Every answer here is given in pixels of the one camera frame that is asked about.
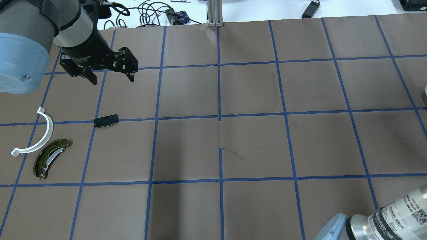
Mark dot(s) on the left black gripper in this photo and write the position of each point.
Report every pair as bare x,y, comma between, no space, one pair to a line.
86,50

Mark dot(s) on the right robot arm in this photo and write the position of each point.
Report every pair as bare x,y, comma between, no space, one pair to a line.
404,219

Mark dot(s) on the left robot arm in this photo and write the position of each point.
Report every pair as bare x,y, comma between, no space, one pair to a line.
29,28

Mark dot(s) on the black brake pad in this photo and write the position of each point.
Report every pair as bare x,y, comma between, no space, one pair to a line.
105,121

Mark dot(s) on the green brake shoe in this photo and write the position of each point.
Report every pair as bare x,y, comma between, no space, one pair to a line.
47,156

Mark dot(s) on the brown mat with blue grid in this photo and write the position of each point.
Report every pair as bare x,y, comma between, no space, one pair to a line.
255,131

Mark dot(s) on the black power adapter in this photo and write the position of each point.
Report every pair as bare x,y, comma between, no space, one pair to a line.
311,9

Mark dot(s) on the aluminium frame post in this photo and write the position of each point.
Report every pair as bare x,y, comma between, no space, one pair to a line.
215,13

